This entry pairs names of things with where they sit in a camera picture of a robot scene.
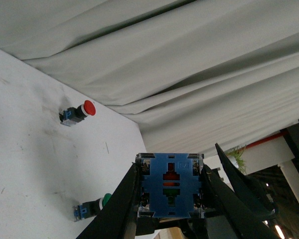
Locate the yellow push button switch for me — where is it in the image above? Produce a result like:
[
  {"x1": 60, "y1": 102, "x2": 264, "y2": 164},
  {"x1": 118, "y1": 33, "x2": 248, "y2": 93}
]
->
[{"x1": 136, "y1": 153, "x2": 204, "y2": 219}]

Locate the red pipe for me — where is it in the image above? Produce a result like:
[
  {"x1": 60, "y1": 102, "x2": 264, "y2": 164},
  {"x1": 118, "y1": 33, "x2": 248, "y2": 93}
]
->
[{"x1": 246, "y1": 131, "x2": 289, "y2": 149}]

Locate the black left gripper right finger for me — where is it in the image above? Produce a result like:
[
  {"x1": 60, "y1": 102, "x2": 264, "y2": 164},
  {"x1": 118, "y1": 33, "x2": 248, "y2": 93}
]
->
[{"x1": 201, "y1": 165, "x2": 279, "y2": 239}]

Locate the green plant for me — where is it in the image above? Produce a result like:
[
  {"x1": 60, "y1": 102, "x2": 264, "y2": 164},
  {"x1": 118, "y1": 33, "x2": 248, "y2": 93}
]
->
[{"x1": 226, "y1": 145, "x2": 247, "y2": 174}]

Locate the white table frame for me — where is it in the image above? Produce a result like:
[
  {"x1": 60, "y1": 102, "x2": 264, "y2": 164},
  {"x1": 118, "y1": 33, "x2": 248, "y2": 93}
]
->
[{"x1": 226, "y1": 139, "x2": 299, "y2": 197}]

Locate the green push button switch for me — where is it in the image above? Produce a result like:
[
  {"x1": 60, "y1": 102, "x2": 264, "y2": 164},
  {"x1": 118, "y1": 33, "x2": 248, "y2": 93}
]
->
[{"x1": 73, "y1": 193, "x2": 112, "y2": 222}]

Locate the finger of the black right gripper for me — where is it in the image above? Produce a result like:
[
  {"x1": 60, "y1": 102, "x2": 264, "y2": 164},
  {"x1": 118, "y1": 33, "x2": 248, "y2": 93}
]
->
[{"x1": 215, "y1": 144, "x2": 279, "y2": 221}]

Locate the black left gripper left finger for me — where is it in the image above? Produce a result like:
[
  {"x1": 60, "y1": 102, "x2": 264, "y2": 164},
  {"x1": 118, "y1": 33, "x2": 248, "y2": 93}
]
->
[{"x1": 77, "y1": 163, "x2": 140, "y2": 239}]

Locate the white pleated curtain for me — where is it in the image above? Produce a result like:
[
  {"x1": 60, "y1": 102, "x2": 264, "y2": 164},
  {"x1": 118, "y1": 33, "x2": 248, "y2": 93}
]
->
[{"x1": 0, "y1": 0, "x2": 299, "y2": 154}]

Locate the red push button switch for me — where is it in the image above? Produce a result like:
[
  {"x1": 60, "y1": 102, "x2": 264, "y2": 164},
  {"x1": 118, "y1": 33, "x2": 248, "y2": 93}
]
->
[{"x1": 59, "y1": 100, "x2": 96, "y2": 126}]

